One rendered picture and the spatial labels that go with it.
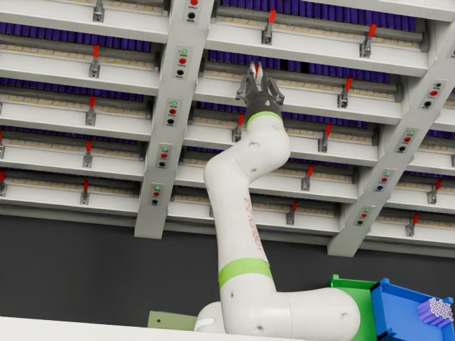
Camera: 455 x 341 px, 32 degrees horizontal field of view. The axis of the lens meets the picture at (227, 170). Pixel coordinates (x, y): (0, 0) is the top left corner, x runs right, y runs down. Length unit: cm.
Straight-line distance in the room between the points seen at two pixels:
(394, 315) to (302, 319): 117
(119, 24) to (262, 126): 46
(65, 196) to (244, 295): 117
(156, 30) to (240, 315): 80
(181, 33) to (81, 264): 99
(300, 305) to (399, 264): 137
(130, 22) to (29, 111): 47
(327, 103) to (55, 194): 96
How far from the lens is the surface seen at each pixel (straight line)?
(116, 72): 217
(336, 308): 162
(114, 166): 247
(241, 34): 206
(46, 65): 218
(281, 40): 207
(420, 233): 286
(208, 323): 197
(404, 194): 266
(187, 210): 265
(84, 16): 203
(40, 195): 264
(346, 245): 283
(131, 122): 232
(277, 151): 182
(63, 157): 248
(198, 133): 233
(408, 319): 278
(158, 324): 224
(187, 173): 248
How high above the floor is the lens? 231
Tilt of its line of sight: 51 degrees down
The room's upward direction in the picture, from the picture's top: 17 degrees clockwise
